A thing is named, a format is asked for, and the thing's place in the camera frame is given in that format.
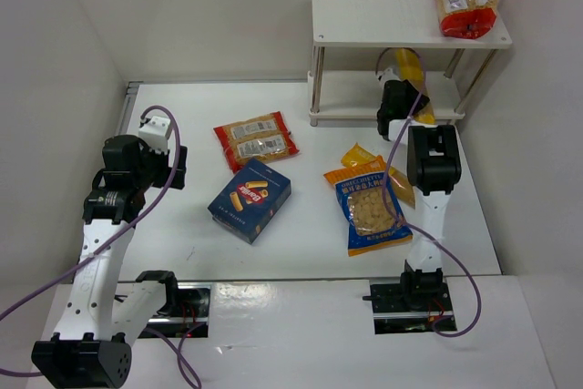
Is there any yellow spaghetti bag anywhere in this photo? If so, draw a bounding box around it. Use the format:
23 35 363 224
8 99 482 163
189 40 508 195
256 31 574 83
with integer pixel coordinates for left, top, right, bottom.
341 143 415 209
395 48 435 125

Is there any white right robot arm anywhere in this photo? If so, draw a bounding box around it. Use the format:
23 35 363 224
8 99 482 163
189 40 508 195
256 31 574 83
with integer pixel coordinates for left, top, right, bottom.
377 79 462 312

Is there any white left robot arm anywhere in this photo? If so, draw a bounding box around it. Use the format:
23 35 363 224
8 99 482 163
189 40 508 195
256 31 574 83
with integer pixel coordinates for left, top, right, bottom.
31 135 188 388

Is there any blue Barilla pasta box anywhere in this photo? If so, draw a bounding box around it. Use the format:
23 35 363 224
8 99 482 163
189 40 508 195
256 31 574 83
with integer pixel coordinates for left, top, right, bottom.
208 159 292 244

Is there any white two-tier shelf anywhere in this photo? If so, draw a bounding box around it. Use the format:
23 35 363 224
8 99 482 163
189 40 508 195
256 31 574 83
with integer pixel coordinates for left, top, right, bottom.
308 0 512 126

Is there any red pasta bag on shelf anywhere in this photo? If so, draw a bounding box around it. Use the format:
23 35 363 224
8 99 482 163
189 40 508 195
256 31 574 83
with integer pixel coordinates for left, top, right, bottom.
435 0 499 40

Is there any red clear macaroni bag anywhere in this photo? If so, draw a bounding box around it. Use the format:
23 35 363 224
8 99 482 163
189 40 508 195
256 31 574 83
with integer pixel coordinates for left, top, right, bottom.
213 111 300 173

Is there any blue orange orecchiette bag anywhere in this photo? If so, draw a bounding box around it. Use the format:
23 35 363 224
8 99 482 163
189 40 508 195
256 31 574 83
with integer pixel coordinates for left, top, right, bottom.
324 157 413 256

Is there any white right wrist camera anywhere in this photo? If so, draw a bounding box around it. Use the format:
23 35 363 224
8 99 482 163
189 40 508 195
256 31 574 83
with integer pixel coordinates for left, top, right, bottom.
375 67 401 87

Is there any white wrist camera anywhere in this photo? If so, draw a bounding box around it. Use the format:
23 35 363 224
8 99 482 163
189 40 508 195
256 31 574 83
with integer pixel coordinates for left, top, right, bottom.
138 116 171 155
375 67 401 87

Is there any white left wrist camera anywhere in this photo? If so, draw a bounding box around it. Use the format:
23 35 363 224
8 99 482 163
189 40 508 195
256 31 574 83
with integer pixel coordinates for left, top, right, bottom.
138 116 171 155

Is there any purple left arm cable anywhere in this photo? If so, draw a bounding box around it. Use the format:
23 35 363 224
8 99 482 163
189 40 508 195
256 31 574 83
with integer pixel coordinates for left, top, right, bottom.
0 105 202 389

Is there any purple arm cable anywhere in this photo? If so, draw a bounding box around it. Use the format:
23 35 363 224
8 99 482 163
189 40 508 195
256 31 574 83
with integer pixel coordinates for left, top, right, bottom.
374 47 483 339
0 105 202 389

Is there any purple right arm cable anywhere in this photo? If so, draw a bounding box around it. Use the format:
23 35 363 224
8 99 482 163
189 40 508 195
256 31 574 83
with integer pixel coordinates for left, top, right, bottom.
374 47 483 339

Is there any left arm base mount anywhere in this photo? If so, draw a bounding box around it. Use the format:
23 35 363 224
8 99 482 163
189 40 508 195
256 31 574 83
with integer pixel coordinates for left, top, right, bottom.
111 281 211 343

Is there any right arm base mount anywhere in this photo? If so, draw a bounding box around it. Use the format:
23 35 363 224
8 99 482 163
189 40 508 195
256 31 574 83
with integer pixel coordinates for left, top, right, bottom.
362 282 456 334

